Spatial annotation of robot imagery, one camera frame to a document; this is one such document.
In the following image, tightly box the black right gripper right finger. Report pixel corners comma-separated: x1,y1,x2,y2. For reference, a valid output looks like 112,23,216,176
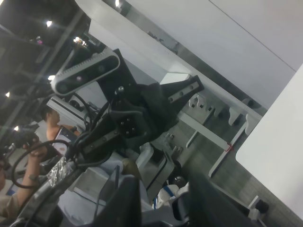
189,171,254,227

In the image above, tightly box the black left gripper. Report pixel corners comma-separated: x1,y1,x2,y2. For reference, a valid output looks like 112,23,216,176
80,49,204,155

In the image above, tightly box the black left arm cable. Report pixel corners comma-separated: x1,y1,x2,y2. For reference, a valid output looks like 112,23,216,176
10,93,114,190

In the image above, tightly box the seated person background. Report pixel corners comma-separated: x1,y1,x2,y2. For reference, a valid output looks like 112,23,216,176
40,105,80,140

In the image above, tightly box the person in tan shirt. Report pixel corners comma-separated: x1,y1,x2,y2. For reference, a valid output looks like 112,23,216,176
0,139,48,217

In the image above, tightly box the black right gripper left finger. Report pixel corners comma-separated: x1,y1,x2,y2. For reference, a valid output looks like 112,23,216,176
93,177,142,227

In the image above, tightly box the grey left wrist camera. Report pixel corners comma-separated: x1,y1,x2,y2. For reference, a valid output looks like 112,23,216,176
50,52,120,96

